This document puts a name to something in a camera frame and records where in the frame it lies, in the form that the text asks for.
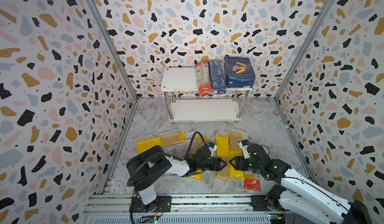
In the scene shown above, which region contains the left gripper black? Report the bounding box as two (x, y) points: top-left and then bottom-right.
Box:
(195, 157), (227, 172)

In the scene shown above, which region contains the blue Barilla spaghetti box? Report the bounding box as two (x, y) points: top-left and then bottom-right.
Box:
(209, 60), (227, 95)

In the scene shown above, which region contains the black corrugated cable left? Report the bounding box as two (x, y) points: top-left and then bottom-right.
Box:
(125, 130), (209, 189)

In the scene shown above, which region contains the white two-tier shelf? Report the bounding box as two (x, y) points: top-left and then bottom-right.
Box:
(161, 68), (252, 123)

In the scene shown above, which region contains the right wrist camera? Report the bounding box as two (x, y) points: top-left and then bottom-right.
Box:
(238, 140), (252, 159)

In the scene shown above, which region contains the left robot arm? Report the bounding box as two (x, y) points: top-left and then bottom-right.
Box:
(126, 143), (227, 206)

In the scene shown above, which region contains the red-end spaghetti bag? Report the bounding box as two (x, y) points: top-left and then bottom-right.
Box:
(195, 61), (214, 97)
(244, 171), (261, 192)

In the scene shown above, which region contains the yellow spaghetti bag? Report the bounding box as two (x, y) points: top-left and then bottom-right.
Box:
(136, 131), (186, 154)
(229, 132), (245, 181)
(215, 135), (231, 181)
(189, 135), (209, 182)

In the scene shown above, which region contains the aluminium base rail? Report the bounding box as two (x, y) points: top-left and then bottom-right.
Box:
(80, 192), (340, 224)

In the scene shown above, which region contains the blue Barilla penne box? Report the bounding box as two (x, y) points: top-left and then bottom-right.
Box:
(224, 56), (256, 89)

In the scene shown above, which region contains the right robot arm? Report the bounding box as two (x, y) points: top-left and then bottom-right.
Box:
(230, 140), (372, 224)

